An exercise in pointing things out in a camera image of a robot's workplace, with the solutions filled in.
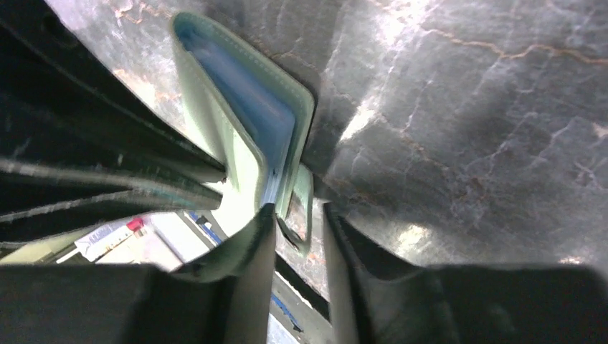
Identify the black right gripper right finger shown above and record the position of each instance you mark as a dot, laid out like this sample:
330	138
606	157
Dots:
377	297

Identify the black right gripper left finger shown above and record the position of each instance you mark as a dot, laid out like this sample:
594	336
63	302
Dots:
221	297

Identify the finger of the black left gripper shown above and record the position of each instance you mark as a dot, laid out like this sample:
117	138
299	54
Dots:
78	148

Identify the green card holder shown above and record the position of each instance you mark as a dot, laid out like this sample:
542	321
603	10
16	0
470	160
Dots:
253	117

